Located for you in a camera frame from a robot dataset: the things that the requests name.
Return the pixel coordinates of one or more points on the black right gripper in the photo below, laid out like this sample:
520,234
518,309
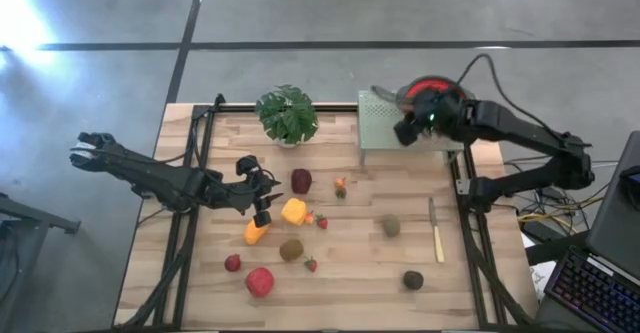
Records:
447,125

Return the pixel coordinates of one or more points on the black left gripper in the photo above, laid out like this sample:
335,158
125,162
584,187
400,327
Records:
245,193

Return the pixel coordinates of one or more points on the yellow bell pepper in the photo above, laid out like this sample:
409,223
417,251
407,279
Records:
293,211

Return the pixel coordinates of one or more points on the orange carrot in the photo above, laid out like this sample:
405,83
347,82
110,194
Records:
252,235

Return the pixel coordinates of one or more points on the small orange peach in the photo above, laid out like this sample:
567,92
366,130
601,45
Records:
309,217
340,182

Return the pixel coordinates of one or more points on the dark red apple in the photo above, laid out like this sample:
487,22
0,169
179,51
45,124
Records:
301,181

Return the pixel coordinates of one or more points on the brown kiwi fruit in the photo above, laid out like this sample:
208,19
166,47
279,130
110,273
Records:
391,225
291,249

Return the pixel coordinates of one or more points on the red and grey colander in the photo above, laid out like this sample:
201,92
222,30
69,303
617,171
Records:
430,84

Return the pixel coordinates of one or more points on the small dark red plum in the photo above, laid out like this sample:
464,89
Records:
232,262

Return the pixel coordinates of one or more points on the dark avocado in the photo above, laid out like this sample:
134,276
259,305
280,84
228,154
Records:
413,280

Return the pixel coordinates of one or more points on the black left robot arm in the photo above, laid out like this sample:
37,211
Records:
150,175

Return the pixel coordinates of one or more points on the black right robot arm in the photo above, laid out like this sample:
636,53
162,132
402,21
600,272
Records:
520,123

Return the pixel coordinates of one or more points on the large red fruit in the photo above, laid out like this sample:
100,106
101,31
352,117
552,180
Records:
259,282

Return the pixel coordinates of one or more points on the green perforated metal shelf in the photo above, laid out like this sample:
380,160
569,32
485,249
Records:
380,128

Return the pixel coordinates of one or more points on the potted green plant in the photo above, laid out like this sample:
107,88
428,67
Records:
287,115

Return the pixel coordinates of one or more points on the black power brick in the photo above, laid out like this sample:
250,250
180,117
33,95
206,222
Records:
537,232

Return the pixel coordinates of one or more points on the black side desk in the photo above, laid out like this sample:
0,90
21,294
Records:
560,248

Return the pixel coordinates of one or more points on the white paper sheet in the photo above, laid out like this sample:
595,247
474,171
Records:
542,278

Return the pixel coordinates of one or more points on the dark grey metal bench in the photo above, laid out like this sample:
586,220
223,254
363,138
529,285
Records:
45,221

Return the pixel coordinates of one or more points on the laptop with backlit keyboard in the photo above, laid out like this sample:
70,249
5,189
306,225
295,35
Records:
590,288

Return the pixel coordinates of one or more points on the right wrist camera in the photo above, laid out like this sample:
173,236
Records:
442,100

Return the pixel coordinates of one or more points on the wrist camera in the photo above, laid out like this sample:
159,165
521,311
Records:
442,100
247,164

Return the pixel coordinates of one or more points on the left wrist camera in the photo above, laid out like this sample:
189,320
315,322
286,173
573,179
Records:
247,164

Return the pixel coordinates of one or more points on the black aluminium table frame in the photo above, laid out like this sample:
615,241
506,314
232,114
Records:
240,108

